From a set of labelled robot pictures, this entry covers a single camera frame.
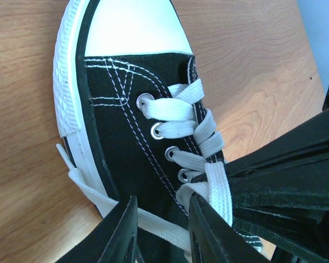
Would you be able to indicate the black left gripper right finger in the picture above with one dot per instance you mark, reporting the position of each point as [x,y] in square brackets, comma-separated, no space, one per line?
[213,240]

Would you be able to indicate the black white canvas sneaker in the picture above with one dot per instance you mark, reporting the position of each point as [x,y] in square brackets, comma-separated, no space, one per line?
[120,59]

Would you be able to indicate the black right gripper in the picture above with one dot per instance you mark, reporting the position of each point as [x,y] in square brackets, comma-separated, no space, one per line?
[310,137]

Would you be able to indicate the white shoelace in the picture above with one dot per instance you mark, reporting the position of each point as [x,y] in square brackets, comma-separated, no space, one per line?
[159,237]

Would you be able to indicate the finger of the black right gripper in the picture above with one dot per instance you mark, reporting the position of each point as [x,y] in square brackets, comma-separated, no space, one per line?
[291,211]

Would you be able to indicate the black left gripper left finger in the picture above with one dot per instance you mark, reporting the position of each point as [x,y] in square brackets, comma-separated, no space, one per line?
[113,240]

